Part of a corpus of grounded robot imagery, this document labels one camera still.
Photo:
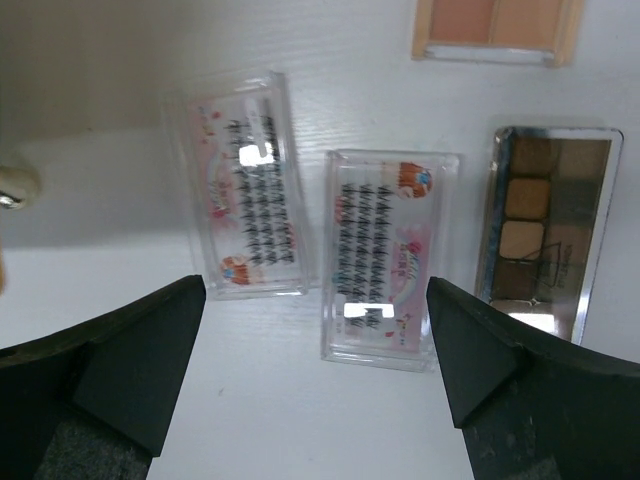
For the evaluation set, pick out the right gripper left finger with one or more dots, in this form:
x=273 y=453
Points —
x=95 y=401

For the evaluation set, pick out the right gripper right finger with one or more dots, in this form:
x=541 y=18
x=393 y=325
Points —
x=531 y=405

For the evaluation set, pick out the long brown eyeshadow palette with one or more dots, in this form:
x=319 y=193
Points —
x=547 y=205

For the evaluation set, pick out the cream round drawer cabinet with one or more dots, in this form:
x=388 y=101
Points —
x=20 y=182

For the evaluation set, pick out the clear sticker pack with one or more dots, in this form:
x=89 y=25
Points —
x=386 y=228
x=231 y=139

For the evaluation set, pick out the pink square eyeshadow palette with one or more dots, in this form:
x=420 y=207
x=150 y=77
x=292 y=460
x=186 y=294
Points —
x=518 y=32

